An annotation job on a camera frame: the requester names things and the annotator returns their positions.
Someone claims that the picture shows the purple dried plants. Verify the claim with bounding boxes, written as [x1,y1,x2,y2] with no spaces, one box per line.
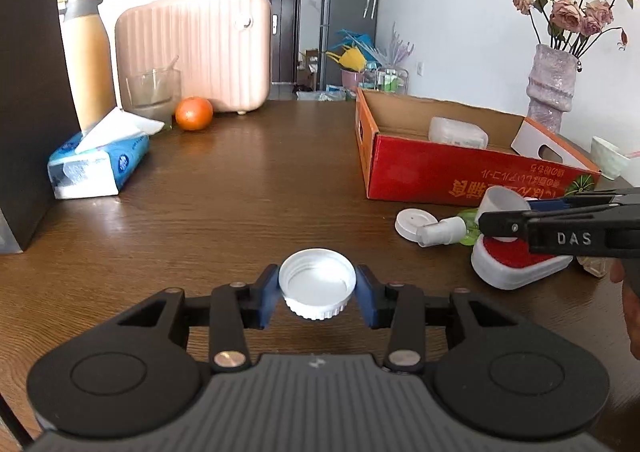
[376,23,416,68]

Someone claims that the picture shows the person's right hand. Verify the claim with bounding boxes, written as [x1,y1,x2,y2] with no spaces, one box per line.
[609,259,640,363]

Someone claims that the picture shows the red cardboard box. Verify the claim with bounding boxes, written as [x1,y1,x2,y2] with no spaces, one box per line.
[354,86,604,209]

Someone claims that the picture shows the flat white lid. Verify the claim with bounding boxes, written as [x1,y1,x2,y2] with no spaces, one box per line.
[394,208,439,239]

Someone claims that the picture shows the blue tissue pack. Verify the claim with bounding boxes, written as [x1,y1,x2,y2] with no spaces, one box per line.
[47,106,166,201]

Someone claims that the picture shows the grey refrigerator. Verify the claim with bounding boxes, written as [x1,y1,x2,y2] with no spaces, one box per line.
[319,0,384,88]

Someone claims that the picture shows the clear stirring stick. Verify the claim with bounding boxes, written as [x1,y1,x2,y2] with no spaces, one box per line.
[159,54,180,82]

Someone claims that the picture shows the pale green cup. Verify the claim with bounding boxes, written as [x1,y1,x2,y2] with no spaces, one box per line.
[589,136,632,181]

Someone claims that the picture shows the orange fruit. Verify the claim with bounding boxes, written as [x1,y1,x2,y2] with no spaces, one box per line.
[174,96,215,132]

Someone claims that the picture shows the yellow thermos bottle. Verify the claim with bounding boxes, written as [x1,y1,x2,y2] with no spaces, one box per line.
[58,0,119,133]

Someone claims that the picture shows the clear storage cart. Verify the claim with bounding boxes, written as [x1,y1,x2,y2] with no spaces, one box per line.
[363,65,410,95]

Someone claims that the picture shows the clear drinking glass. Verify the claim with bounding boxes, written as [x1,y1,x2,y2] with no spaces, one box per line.
[124,66,182,131]

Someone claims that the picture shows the blue plastic item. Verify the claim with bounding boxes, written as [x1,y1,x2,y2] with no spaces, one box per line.
[335,28,376,50]

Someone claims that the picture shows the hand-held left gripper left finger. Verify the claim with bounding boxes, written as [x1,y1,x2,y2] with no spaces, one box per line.
[117,264,279,374]

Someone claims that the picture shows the pink hard-shell suitcase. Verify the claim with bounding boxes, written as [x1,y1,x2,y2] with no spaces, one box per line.
[114,0,274,115]

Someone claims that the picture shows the translucent plastic container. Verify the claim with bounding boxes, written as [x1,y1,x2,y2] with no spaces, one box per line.
[428,116,490,149]

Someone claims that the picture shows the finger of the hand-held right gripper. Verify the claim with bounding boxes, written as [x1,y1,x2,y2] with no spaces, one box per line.
[528,187,640,211]
[478,211,532,239]

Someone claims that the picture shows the dark brown door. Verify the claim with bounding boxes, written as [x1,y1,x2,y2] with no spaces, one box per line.
[224,0,305,85]

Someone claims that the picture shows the white ridged jar lid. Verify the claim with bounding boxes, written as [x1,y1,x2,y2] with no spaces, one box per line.
[278,249,357,322]

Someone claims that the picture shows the pale purple vase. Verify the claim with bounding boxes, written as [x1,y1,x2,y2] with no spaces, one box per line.
[525,43,584,133]

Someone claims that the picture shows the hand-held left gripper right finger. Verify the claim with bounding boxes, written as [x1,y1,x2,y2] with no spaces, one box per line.
[355,264,522,374]

